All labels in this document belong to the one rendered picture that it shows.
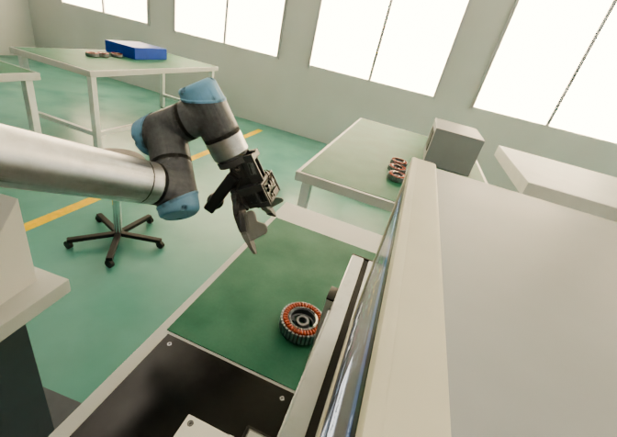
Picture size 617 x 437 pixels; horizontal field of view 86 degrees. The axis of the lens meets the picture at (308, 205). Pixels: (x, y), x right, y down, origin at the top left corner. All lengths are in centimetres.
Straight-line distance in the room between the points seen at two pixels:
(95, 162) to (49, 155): 6
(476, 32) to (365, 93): 142
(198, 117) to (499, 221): 54
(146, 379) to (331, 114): 446
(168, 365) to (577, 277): 69
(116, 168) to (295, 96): 457
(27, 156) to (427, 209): 45
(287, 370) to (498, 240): 65
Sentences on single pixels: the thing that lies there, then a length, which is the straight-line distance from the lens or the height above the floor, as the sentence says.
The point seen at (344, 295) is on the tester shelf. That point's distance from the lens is 44.
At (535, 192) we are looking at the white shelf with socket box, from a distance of 90.
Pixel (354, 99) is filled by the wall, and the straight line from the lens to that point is 481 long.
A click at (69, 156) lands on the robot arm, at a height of 119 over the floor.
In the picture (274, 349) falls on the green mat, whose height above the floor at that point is 75.
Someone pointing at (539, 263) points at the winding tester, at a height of 132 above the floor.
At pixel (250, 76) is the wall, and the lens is 532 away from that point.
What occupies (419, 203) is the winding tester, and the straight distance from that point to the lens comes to 21.
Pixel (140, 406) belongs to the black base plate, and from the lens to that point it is 73.
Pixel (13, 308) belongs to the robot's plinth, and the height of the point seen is 75.
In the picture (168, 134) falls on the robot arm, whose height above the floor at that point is 118.
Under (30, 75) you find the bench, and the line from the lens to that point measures 316.
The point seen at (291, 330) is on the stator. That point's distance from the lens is 82.
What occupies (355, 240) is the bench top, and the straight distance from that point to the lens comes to 127.
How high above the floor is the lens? 140
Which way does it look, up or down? 27 degrees down
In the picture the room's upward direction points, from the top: 13 degrees clockwise
